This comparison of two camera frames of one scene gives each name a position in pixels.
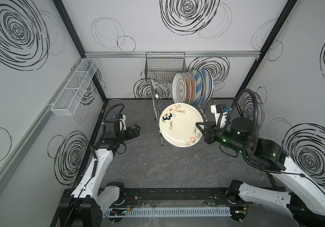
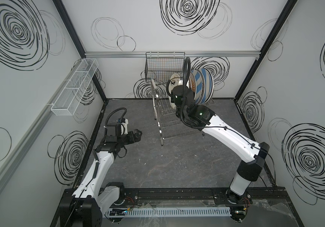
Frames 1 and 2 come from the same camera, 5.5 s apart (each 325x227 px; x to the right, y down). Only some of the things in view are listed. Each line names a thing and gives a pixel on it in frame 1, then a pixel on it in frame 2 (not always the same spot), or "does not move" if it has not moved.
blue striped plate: x=199 y=83 does not move
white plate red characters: x=202 y=93 does not move
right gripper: x=208 y=135 to x=175 y=92
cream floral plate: x=177 y=126 to x=174 y=81
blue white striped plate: x=208 y=83 does not move
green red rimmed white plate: x=210 y=85 does not move
